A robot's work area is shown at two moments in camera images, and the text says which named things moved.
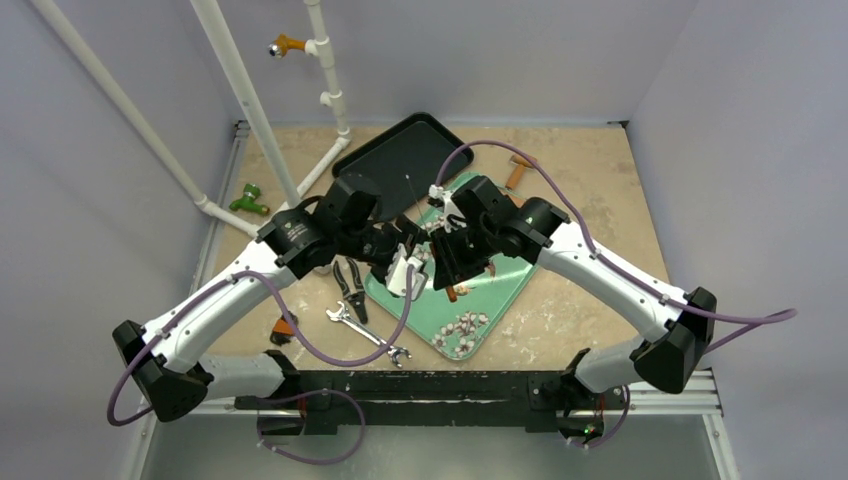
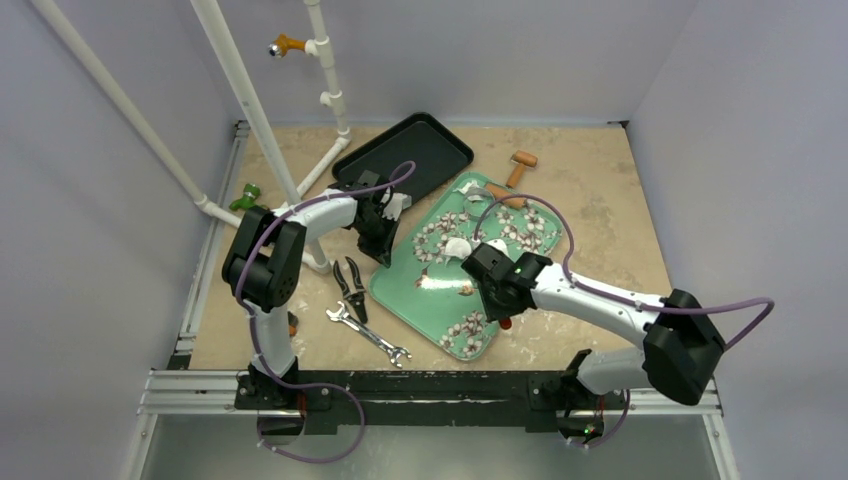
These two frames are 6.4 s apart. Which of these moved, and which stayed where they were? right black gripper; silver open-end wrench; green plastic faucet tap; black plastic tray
Moved: right black gripper
Stayed: black plastic tray; green plastic faucet tap; silver open-end wrench
